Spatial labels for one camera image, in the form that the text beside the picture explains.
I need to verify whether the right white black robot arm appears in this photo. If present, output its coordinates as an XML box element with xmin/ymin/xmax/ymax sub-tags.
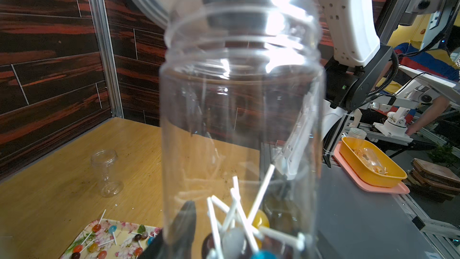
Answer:
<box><xmin>274</xmin><ymin>0</ymin><xmax>390</xmax><ymax>180</ymax></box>

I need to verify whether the yellow plastic tub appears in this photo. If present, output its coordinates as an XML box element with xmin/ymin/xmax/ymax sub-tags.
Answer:
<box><xmin>339</xmin><ymin>137</ymin><xmax>407</xmax><ymax>188</ymax></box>

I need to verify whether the pink plastic tray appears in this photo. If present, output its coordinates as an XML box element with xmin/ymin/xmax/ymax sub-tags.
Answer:
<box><xmin>333</xmin><ymin>141</ymin><xmax>410</xmax><ymax>195</ymax></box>

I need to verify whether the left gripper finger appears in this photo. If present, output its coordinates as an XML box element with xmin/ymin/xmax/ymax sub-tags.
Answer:
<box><xmin>138</xmin><ymin>201</ymin><xmax>196</xmax><ymax>259</ymax></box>

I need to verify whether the clear plastic candy jar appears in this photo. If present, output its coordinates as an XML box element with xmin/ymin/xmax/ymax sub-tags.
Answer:
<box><xmin>91</xmin><ymin>149</ymin><xmax>124</xmax><ymax>198</ymax></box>

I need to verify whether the jar with white lid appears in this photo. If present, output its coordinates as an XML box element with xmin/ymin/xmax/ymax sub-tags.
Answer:
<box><xmin>160</xmin><ymin>0</ymin><xmax>325</xmax><ymax>259</ymax></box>

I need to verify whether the floral pattern tray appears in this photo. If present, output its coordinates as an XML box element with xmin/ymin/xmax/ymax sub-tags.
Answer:
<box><xmin>61</xmin><ymin>219</ymin><xmax>162</xmax><ymax>259</ymax></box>

